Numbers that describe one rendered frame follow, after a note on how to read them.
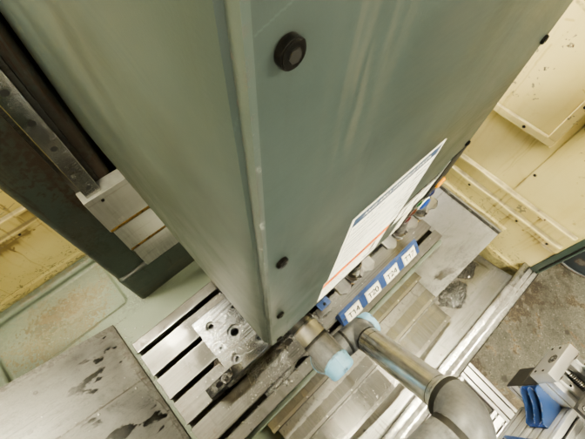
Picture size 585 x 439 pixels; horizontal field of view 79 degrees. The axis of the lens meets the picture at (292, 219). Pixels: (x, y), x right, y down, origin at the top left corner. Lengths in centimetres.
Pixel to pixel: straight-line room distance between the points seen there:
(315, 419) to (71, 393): 93
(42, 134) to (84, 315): 115
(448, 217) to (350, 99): 165
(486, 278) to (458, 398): 118
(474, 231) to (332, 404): 98
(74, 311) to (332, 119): 184
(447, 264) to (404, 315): 32
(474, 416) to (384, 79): 70
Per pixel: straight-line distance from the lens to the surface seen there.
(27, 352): 201
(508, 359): 267
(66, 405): 171
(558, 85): 138
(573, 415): 148
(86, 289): 196
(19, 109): 88
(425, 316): 171
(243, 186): 17
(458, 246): 180
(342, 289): 110
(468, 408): 82
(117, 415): 168
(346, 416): 156
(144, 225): 131
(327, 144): 19
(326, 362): 95
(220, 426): 137
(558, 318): 293
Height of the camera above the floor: 226
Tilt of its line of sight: 63 degrees down
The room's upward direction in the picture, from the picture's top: 5 degrees clockwise
